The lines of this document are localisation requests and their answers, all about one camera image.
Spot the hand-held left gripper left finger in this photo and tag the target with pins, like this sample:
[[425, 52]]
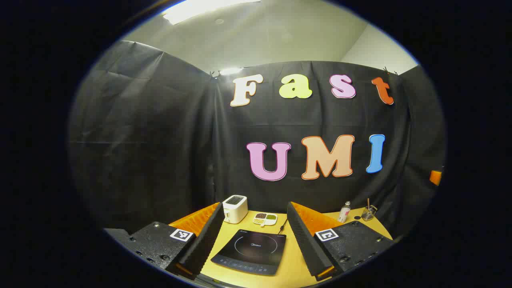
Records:
[[204, 244]]

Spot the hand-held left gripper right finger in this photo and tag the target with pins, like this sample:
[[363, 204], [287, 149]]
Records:
[[308, 244]]

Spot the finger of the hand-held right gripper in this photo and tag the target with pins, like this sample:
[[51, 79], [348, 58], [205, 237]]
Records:
[[435, 177]]

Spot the black induction cooktop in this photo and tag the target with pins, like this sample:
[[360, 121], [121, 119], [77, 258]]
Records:
[[252, 252]]

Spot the clear bottle with red label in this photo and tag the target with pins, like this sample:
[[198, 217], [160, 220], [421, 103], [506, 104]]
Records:
[[344, 214]]

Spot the white toaster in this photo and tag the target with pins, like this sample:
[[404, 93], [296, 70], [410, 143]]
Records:
[[235, 208]]

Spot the white divided dish of beans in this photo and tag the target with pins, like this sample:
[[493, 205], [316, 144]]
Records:
[[264, 218]]

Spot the glass jar with wooden stick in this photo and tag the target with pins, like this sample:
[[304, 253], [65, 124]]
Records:
[[368, 214]]

